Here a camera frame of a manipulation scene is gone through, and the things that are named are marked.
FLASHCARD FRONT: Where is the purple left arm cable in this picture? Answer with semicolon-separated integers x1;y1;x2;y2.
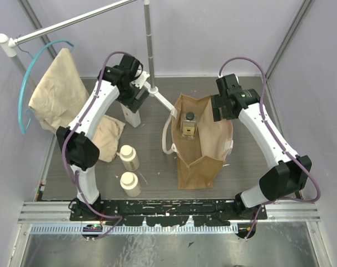
61;51;130;240

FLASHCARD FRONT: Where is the metal clothes rack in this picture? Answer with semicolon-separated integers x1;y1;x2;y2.
0;1;180;118

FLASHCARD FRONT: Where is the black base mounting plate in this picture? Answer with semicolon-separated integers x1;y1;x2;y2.
68;199;258;227

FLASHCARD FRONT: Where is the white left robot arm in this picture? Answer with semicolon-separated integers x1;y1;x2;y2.
56;53;149;220

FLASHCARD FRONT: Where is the beige bottle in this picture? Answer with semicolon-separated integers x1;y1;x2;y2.
120;172;141;197
120;145;140;171

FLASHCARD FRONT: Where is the clear glass perfume bottle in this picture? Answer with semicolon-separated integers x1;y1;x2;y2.
180;112;199;140

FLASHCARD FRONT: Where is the white bottle with dark cap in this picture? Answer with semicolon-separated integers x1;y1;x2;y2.
121;104;141;128

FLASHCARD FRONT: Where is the beige bottle upper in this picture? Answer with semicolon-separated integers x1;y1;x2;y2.
120;145;140;171

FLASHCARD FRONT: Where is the beige cloth garment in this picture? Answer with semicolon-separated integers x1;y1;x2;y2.
28;48;125;162

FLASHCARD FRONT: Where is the brown canvas tote bag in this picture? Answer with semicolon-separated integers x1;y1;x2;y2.
161;95;234;190

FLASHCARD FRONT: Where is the teal clothes hanger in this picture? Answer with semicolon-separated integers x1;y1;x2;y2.
19;40;75;136

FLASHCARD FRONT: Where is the beige bottle lower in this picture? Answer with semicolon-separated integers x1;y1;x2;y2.
120;172;141;197

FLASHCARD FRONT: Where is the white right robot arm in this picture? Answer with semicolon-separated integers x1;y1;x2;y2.
211;74;312;219

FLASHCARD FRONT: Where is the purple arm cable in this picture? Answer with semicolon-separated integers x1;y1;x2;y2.
219;57;321;240
61;51;130;240

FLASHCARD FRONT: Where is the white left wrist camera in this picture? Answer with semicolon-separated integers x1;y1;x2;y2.
131;71;150;89

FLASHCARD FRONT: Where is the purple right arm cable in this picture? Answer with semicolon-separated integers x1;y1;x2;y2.
219;57;321;240

